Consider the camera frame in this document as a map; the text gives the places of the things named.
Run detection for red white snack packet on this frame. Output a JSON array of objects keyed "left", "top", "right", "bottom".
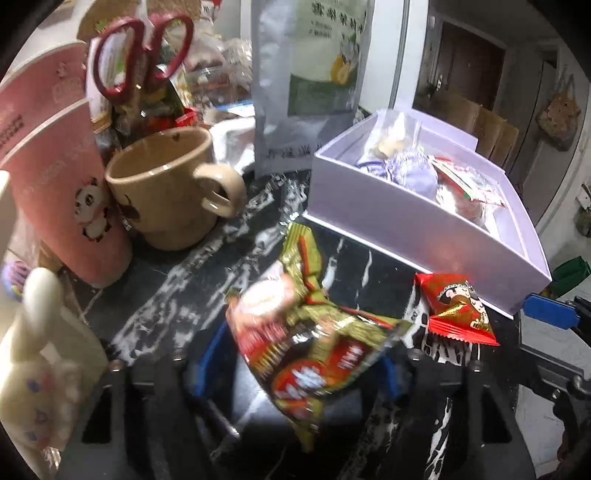
[{"left": 431, "top": 157, "right": 507, "bottom": 207}]

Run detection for lavender open gift box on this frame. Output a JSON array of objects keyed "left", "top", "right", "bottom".
[{"left": 304, "top": 116, "right": 552, "bottom": 316}]

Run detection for pink panda tumbler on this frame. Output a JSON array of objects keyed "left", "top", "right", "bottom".
[{"left": 1, "top": 41, "right": 132, "bottom": 288}]

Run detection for clear bag with white rope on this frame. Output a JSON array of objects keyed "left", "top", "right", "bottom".
[{"left": 436, "top": 179, "right": 506, "bottom": 228}]

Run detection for red handled scissors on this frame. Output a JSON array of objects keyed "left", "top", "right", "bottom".
[{"left": 92, "top": 12, "right": 194, "bottom": 105}]

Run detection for brown hanging tote bag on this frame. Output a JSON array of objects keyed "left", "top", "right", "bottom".
[{"left": 537, "top": 72, "right": 581, "bottom": 151}]

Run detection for purple satin drawstring pouch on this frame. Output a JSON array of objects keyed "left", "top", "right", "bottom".
[{"left": 356, "top": 149, "right": 439, "bottom": 200}]

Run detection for silver pear jasmine tea pouch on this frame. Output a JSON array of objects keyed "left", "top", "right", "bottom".
[{"left": 252, "top": 0, "right": 375, "bottom": 177}]

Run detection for green red snack bag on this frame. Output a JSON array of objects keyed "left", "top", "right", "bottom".
[{"left": 225, "top": 223, "right": 413, "bottom": 450}]

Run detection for dark wooden door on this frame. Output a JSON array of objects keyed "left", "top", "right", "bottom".
[{"left": 434, "top": 21, "right": 506, "bottom": 110}]

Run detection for flattened cardboard sheets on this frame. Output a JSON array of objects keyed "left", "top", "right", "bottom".
[{"left": 413, "top": 91, "right": 523, "bottom": 173}]

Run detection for red cartoon snack packet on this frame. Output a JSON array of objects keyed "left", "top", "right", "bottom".
[{"left": 415, "top": 273, "right": 499, "bottom": 346}]

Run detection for beige ceramic mug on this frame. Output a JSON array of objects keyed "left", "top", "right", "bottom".
[{"left": 105, "top": 127, "right": 247, "bottom": 251}]

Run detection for clear zip bag with snack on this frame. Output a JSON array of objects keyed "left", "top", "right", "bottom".
[{"left": 368, "top": 109, "right": 422, "bottom": 160}]

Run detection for cream cinnamoroll cup with lid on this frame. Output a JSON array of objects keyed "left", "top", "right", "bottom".
[{"left": 0, "top": 170, "right": 112, "bottom": 480}]

